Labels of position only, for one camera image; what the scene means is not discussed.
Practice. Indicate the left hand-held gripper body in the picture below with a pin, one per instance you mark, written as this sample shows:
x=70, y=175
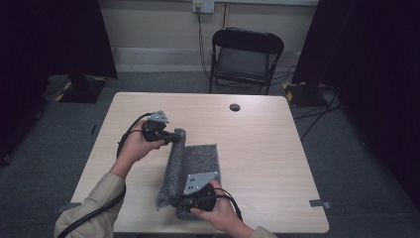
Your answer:
x=153, y=130

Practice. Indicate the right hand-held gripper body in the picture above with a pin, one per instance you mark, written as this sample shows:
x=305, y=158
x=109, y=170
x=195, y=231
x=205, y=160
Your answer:
x=198, y=185

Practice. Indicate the grey towel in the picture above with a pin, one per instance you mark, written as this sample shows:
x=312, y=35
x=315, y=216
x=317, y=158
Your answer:
x=201, y=158

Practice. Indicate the person's left hand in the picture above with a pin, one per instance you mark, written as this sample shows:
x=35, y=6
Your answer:
x=135, y=147

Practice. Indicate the person's right hand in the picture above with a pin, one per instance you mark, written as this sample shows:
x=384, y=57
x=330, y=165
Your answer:
x=224, y=214

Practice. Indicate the black yellow-striped stand base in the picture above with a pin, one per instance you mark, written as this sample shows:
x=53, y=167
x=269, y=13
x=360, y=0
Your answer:
x=84, y=91
x=303, y=95

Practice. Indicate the grey tape piece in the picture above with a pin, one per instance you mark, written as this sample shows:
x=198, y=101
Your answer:
x=71, y=207
x=318, y=203

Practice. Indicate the black folding chair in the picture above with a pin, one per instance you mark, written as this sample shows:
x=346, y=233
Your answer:
x=246, y=41

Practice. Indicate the black curtain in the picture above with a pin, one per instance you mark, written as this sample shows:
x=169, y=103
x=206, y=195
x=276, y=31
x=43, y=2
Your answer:
x=49, y=39
x=379, y=66

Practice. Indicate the white wall socket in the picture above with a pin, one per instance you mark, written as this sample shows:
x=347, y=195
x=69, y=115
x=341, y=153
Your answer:
x=204, y=6

